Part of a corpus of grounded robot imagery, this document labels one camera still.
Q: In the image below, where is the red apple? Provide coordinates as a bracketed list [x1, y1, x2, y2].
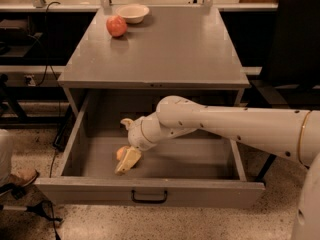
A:
[106, 15, 127, 37]

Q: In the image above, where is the wall power outlet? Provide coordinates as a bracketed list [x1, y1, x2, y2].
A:
[25, 75, 36, 86]

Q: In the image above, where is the brown shoe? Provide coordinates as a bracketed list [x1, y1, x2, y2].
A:
[9, 169, 38, 187]

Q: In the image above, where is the grey open top drawer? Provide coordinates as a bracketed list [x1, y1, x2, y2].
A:
[36, 90, 265, 208]

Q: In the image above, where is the beige trouser leg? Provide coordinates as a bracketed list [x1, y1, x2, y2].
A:
[0, 129, 13, 186]

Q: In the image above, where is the grey cabinet counter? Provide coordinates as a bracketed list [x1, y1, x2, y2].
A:
[57, 5, 250, 118]

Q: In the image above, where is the white bowl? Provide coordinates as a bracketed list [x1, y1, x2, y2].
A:
[116, 4, 150, 24]

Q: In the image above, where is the black stand base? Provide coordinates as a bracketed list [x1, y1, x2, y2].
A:
[0, 184, 63, 240]

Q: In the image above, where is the orange fruit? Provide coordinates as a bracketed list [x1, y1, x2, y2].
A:
[116, 146, 128, 161]

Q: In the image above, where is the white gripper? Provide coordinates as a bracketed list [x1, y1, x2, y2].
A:
[115, 117, 157, 175]

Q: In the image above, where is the black drawer handle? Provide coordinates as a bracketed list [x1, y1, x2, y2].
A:
[131, 190, 168, 204]

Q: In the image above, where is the black office chair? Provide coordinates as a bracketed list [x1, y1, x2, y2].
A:
[248, 0, 320, 167]

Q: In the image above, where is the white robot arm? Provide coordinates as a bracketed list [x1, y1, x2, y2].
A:
[115, 96, 320, 240]

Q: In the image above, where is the black cable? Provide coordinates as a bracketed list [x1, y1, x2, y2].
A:
[27, 1, 66, 178]

